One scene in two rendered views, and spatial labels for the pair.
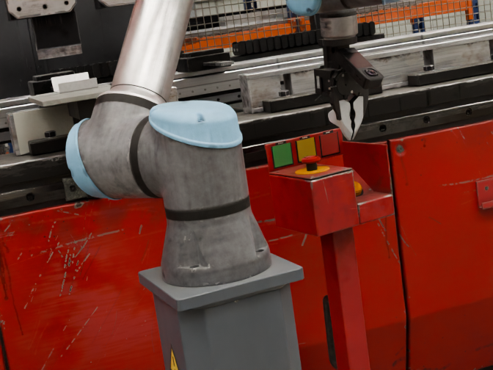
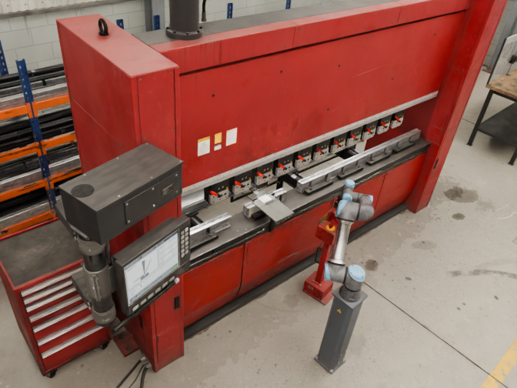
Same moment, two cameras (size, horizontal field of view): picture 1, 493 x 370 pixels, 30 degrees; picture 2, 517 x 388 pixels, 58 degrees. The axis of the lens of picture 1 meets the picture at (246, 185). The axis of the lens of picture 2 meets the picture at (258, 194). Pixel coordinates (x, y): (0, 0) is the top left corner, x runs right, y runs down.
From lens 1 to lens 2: 2.64 m
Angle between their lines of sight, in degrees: 35
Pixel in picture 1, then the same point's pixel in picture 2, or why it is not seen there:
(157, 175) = (348, 284)
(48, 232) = (258, 241)
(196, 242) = (354, 295)
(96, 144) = (335, 275)
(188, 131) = (360, 279)
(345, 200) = not seen: hidden behind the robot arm
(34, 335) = (249, 265)
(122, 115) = (340, 269)
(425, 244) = not seen: hidden behind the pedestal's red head
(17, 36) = not seen: hidden behind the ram
